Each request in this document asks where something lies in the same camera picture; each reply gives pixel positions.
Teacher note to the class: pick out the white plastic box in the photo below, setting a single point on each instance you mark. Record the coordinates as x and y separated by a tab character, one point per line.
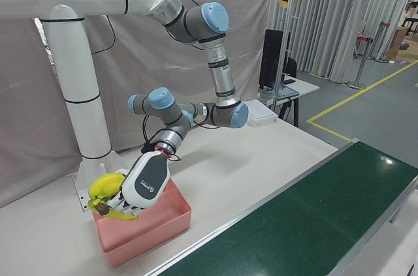
264	117

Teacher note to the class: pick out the black Huawei monitor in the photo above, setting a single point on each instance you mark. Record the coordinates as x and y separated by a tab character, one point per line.
271	57

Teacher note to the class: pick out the white and grey robot hand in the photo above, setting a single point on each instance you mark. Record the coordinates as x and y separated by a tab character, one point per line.
147	178

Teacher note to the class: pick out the grey cloth backdrop curtain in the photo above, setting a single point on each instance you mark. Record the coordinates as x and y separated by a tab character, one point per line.
147	60

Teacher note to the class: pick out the silver stanchion post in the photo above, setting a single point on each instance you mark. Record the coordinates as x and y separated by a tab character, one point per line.
360	70
381	47

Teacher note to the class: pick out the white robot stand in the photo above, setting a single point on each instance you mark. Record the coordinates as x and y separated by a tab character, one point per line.
78	77

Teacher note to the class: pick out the pink plastic basket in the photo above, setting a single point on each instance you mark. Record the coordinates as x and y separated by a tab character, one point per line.
163	223

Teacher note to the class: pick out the cardboard box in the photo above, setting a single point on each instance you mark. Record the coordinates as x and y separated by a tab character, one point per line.
396	44

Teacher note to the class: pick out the green conveyor belt with aluminium rails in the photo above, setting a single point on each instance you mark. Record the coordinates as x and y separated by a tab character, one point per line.
326	207

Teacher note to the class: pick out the grey pleated partition curtain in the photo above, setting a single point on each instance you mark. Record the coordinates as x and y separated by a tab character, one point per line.
333	28

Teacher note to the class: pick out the white desk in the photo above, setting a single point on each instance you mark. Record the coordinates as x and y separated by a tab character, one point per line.
303	85

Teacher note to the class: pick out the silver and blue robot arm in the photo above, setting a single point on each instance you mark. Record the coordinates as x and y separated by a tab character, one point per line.
222	116

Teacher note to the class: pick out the yellow banana bunch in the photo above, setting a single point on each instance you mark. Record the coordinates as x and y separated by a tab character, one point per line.
104	183

